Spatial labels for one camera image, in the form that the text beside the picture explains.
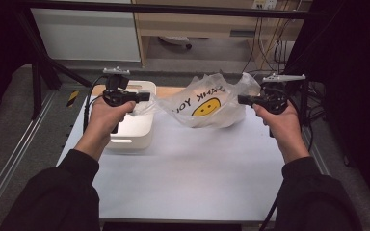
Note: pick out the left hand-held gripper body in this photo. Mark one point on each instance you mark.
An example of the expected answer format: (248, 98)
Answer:
(117, 85)

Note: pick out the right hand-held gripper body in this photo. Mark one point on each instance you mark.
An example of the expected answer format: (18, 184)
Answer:
(274, 96)

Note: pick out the white plastic storage bin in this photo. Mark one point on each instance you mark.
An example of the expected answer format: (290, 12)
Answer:
(135, 134)

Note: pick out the clear smiley plastic bag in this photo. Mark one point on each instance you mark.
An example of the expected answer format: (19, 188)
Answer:
(186, 109)

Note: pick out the person's right hand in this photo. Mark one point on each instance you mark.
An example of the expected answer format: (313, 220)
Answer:
(285, 134)

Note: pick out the person's left hand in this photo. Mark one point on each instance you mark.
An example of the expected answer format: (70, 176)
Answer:
(102, 125)

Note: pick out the white cabinet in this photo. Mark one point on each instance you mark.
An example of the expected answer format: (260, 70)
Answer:
(83, 35)

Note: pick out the white chair base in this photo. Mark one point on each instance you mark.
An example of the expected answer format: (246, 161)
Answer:
(173, 39)

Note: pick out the light wooden desk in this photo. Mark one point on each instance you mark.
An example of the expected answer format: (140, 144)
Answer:
(186, 24)

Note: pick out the white power strip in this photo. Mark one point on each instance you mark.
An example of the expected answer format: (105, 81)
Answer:
(265, 4)

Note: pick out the aluminium rail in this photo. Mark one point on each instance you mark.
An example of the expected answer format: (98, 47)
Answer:
(321, 160)
(16, 154)

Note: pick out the black metal frame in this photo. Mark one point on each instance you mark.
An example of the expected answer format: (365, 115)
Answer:
(173, 9)

